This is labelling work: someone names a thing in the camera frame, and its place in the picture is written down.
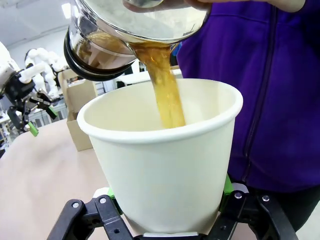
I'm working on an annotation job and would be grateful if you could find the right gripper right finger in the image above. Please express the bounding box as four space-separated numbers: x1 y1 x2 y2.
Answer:
206 174 301 240

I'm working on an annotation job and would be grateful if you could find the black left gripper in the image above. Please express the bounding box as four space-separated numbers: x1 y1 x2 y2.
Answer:
3 71 59 138

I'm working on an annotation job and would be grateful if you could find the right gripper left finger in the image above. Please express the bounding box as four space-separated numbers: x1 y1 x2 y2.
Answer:
46 186 137 240

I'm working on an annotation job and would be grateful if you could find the white paper cup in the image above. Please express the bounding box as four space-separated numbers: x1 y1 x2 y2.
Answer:
76 77 244 237

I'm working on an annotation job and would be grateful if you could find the glass tea carafe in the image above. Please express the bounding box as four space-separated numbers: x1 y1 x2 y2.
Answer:
63 0 213 82

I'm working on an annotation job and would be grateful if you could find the brown cardboard cup carrier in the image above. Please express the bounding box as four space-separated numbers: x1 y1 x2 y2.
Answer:
57 68 99 152

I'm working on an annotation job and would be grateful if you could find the person's right hand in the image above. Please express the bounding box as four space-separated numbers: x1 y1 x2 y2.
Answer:
186 0 312 13

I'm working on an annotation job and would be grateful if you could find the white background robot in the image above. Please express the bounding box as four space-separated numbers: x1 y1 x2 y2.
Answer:
24 48 67 98

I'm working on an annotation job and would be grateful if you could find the person in purple jacket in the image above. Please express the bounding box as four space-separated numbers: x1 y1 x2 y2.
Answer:
176 0 320 233

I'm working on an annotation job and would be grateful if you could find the brown tea liquid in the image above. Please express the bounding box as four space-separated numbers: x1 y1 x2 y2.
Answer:
128 41 187 130

